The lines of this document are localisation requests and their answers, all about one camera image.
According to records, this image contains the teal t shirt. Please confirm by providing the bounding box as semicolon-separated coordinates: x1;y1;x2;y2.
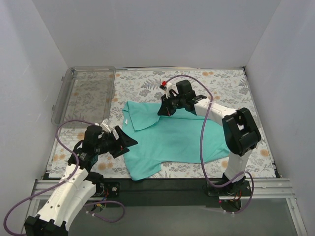
122;101;229;180

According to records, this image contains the clear plastic bin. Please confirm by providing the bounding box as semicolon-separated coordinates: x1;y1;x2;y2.
51;66;116;125

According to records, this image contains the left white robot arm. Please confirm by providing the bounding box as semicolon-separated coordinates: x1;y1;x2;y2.
24;124;138;236

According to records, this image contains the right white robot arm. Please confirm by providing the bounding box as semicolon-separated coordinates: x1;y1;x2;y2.
157;76;261;196

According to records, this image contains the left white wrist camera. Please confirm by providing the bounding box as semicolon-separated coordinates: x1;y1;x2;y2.
99;118;113;133

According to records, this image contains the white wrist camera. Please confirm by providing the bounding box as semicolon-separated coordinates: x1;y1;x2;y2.
159;81;173;98
99;118;113;133

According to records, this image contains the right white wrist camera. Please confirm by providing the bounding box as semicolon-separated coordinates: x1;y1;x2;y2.
159;81;173;98

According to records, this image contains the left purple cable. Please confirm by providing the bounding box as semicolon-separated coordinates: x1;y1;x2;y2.
3;119;126;236

